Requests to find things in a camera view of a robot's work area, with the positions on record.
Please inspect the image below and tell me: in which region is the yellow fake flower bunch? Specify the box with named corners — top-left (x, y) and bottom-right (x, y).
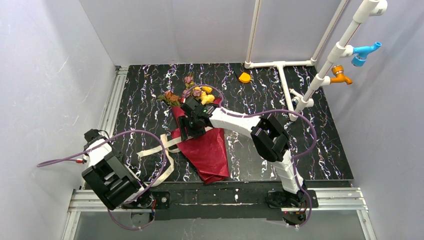
top-left (200, 86), bottom-right (215, 105)

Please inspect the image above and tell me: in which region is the orange plastic faucet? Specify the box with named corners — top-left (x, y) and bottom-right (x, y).
top-left (330, 65), bottom-right (353, 85)

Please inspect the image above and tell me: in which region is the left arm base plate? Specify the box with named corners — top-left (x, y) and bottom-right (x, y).
top-left (121, 190), bottom-right (170, 210)

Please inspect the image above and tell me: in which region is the pink fake flower bunch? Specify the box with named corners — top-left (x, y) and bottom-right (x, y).
top-left (156, 75), bottom-right (204, 107)

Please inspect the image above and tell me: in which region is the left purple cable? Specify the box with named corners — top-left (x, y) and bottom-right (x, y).
top-left (36, 129), bottom-right (168, 231)

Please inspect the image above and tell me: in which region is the white PVC pipe frame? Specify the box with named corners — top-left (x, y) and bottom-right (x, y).
top-left (244, 0), bottom-right (388, 122)

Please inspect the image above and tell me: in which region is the aluminium rail frame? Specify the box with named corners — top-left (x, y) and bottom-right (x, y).
top-left (61, 66), bottom-right (379, 240)

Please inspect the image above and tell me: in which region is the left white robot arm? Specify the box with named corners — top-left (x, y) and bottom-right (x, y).
top-left (81, 129), bottom-right (155, 211)

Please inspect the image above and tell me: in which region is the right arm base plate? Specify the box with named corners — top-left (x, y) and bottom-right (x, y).
top-left (265, 190), bottom-right (319, 227)

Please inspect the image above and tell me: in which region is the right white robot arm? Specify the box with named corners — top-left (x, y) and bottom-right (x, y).
top-left (177, 97), bottom-right (306, 194)

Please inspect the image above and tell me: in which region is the orange tape measure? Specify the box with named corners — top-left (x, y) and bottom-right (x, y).
top-left (238, 72), bottom-right (252, 84)

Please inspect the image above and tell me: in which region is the beige ribbon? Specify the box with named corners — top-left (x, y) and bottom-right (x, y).
top-left (136, 127), bottom-right (215, 187)

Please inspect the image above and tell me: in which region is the blue plastic faucet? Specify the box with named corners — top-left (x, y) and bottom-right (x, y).
top-left (351, 41), bottom-right (382, 67)

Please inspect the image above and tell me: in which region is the red wrapping paper sheet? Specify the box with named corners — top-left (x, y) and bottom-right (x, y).
top-left (171, 106), bottom-right (230, 184)

